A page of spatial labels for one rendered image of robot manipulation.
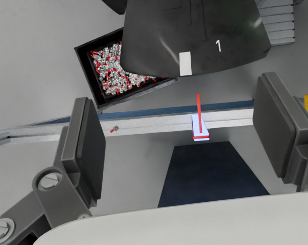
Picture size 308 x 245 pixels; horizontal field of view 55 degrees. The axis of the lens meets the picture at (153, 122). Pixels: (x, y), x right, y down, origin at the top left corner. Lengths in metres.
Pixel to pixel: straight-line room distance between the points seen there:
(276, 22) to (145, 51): 1.22
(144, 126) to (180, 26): 0.40
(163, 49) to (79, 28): 1.34
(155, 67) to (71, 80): 1.32
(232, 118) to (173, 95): 0.87
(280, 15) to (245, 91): 0.40
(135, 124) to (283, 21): 1.06
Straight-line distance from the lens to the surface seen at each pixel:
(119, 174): 1.73
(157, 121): 0.76
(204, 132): 0.44
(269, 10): 1.62
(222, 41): 0.42
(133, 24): 0.47
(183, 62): 0.43
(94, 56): 0.82
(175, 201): 0.84
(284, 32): 1.62
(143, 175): 1.70
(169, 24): 0.44
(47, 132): 0.86
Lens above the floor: 1.61
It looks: 81 degrees down
